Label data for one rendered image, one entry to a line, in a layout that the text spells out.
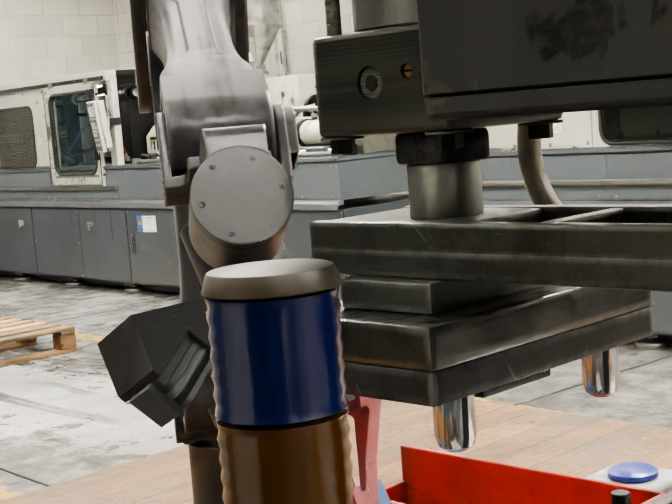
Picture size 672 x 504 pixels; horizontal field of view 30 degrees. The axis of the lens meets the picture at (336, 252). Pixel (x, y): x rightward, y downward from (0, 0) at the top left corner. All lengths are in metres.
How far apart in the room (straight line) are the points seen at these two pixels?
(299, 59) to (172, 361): 10.15
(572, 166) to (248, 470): 5.96
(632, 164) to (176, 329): 5.42
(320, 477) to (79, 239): 9.82
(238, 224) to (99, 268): 9.27
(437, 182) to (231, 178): 0.13
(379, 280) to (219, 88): 0.24
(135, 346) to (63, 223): 9.66
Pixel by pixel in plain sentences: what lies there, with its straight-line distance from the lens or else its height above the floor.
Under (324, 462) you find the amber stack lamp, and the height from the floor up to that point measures 1.14.
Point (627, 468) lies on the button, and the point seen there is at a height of 0.94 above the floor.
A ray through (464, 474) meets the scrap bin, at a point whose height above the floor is 0.95.
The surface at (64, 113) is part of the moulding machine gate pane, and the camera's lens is 10.14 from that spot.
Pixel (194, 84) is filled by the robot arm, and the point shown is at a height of 1.26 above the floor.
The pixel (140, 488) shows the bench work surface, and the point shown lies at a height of 0.90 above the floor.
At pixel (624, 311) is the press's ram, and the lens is 0.67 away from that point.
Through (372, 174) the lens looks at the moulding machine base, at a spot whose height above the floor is 0.84.
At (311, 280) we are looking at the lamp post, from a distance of 0.34.
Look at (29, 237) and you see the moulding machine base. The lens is 10.90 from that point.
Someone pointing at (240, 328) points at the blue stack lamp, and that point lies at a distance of 0.34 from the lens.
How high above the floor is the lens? 1.24
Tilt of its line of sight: 6 degrees down
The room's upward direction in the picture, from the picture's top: 5 degrees counter-clockwise
